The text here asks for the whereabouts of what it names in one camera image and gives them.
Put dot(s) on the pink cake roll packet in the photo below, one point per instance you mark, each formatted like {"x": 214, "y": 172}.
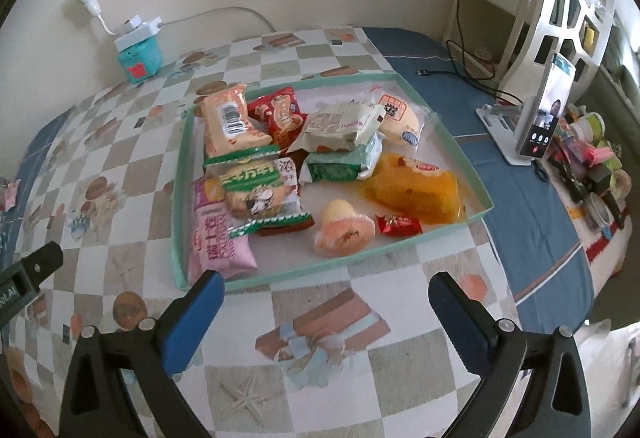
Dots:
{"x": 220, "y": 238}

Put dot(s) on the green snack packet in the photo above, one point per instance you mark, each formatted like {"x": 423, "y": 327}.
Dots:
{"x": 340, "y": 165}

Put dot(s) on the pile of craft tape rolls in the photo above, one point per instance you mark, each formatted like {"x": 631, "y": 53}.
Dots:
{"x": 595, "y": 168}

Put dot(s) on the orange jelly cup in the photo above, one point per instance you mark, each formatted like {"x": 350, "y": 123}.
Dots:
{"x": 345, "y": 233}

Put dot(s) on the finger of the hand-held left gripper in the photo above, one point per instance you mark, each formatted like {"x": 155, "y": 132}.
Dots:
{"x": 42, "y": 263}

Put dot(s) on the white wall plug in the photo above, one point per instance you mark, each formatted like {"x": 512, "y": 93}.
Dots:
{"x": 86, "y": 0}

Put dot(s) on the small pink packet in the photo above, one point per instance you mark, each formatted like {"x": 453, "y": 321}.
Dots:
{"x": 7, "y": 192}

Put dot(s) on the white cloth with red trim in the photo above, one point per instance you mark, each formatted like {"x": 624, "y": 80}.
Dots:
{"x": 620, "y": 250}

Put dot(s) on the orange barcode snack packet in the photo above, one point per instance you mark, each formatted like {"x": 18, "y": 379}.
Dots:
{"x": 230, "y": 123}

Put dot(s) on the smartphone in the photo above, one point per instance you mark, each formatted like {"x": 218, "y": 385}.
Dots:
{"x": 545, "y": 118}

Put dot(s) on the teal toy box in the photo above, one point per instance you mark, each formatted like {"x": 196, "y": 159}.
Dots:
{"x": 140, "y": 58}

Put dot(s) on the teal shallow box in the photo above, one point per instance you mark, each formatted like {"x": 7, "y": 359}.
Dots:
{"x": 300, "y": 263}

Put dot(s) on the small plastic cup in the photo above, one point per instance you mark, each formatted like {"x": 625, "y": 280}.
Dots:
{"x": 482, "y": 54}

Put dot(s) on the small red candy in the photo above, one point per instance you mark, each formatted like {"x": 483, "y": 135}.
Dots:
{"x": 397, "y": 224}

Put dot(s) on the yellow cake packet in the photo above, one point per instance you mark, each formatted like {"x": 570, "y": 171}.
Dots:
{"x": 415, "y": 190}

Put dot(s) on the white phone stand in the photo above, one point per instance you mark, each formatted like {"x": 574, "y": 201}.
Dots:
{"x": 492, "y": 118}

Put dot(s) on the white power strip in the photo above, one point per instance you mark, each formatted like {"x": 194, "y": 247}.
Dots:
{"x": 132, "y": 35}

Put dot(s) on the red and white snack packet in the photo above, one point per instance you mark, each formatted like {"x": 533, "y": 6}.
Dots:
{"x": 287, "y": 225}

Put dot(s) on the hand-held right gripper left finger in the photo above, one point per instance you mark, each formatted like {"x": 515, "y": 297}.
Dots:
{"x": 192, "y": 318}

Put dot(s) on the green-edged cookie packet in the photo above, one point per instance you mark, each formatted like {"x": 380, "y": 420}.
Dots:
{"x": 250, "y": 190}

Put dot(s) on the checkered printed tablecloth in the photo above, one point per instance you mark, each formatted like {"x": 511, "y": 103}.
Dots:
{"x": 125, "y": 198}

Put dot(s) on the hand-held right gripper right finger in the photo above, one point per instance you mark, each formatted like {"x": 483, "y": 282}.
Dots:
{"x": 457, "y": 323}

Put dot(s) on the clear bun packet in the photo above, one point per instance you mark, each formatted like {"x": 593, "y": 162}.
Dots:
{"x": 400, "y": 115}

